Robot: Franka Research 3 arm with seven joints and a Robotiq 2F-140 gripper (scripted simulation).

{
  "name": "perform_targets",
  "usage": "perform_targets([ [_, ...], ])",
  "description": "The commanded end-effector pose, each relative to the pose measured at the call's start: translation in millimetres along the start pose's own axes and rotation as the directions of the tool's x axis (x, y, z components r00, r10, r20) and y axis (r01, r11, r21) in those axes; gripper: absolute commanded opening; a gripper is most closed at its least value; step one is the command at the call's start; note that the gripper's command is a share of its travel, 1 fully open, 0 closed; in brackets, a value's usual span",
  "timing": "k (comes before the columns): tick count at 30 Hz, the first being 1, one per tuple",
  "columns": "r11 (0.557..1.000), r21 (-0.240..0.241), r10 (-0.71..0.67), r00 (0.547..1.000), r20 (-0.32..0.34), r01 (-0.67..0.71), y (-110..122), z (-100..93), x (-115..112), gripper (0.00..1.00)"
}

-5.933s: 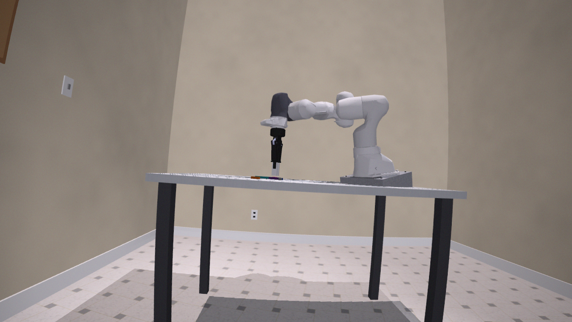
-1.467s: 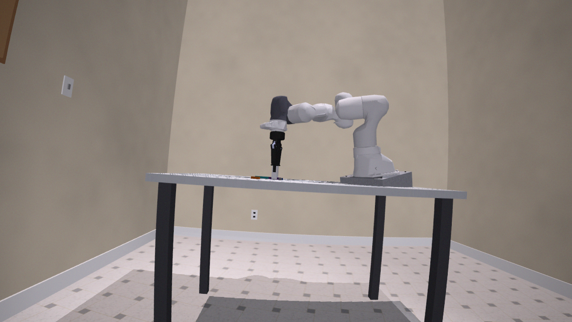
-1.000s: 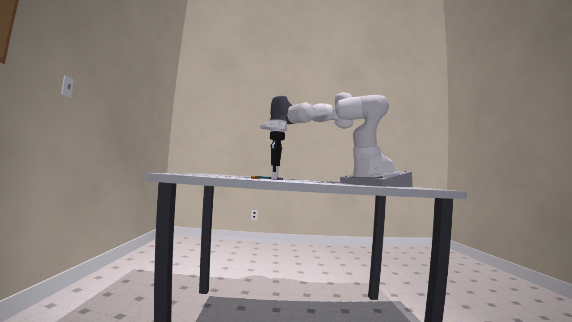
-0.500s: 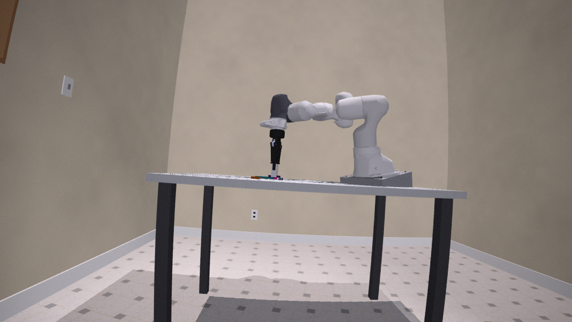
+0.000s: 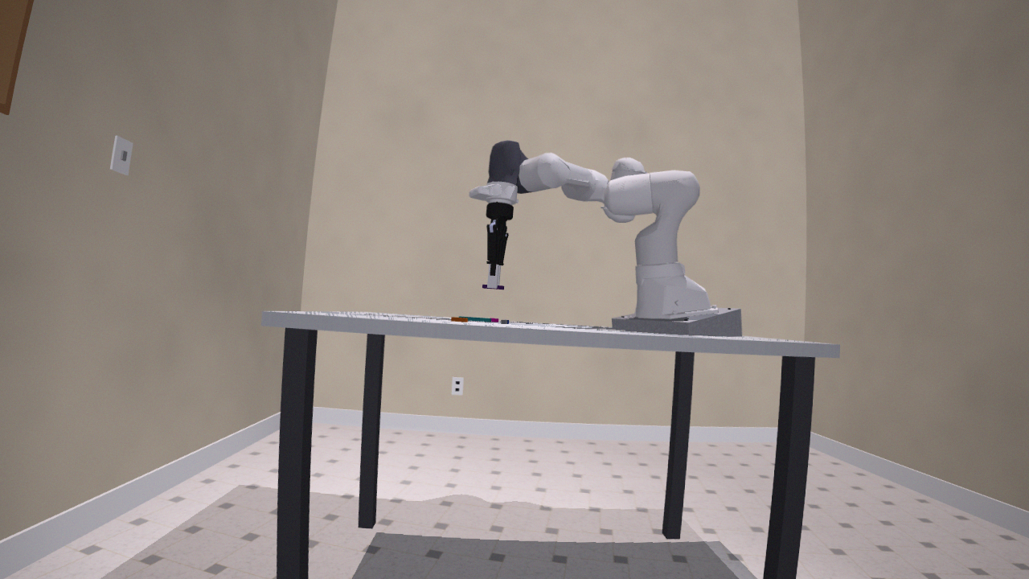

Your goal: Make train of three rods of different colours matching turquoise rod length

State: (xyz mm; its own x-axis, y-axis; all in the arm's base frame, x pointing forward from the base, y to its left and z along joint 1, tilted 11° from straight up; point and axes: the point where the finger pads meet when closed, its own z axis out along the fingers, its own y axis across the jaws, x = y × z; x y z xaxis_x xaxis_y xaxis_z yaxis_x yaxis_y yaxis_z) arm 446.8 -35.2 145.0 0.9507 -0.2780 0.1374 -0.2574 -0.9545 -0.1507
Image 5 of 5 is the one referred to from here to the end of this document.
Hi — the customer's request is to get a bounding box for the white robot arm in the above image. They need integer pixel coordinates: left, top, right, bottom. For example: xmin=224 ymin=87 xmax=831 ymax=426
xmin=469 ymin=141 xmax=719 ymax=319

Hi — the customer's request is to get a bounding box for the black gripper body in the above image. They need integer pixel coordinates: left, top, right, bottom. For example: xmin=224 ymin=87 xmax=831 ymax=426
xmin=486 ymin=202 xmax=515 ymax=236

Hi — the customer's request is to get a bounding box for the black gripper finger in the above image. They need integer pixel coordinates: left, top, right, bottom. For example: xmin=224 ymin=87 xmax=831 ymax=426
xmin=498 ymin=226 xmax=509 ymax=285
xmin=486 ymin=220 xmax=505 ymax=289

